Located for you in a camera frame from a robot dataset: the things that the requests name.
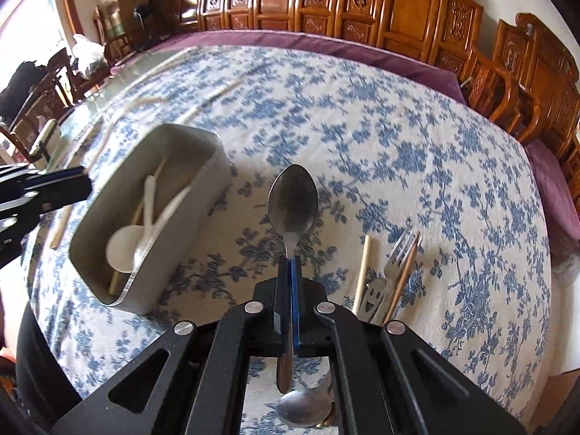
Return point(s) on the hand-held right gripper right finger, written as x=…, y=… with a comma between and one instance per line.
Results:
x=296, y=308

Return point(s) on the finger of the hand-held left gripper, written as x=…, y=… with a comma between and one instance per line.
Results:
x=54, y=173
x=63, y=190

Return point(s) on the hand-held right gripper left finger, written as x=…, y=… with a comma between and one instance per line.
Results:
x=276, y=312

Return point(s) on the white plastic spoon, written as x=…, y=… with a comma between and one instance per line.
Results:
x=167, y=213
x=122, y=249

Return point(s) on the wooden chopstick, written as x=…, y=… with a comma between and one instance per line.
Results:
x=156, y=174
x=113, y=281
x=362, y=276
x=403, y=276

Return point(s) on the metal spoon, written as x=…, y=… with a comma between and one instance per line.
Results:
x=301, y=408
x=292, y=204

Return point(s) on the grey rectangular container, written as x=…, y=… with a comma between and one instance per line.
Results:
x=181, y=244

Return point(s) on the dark wooden dining chair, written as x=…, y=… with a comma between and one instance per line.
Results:
x=40, y=95

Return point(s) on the black bag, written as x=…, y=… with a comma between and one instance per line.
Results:
x=20, y=88

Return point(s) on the metal fork with smiley face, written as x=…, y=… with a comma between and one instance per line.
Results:
x=392, y=263

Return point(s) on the white plastic bag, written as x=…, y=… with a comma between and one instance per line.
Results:
x=89, y=56

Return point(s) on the person's dark clothing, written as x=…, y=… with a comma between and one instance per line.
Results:
x=45, y=371

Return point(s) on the dark cabinet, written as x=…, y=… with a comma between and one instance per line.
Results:
x=156, y=13

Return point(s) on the blue floral tablecloth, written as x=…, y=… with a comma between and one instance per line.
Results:
x=408, y=154

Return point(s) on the long purple sofa cushion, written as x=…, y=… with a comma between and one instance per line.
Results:
x=317, y=47

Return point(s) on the purple armchair cushion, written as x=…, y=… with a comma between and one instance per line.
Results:
x=557, y=176

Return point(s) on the carved wooden sofa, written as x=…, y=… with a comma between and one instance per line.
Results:
x=408, y=9

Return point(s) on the carved wooden armchair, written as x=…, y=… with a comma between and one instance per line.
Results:
x=534, y=72

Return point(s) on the wooden door frame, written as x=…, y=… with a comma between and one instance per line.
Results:
x=70, y=0

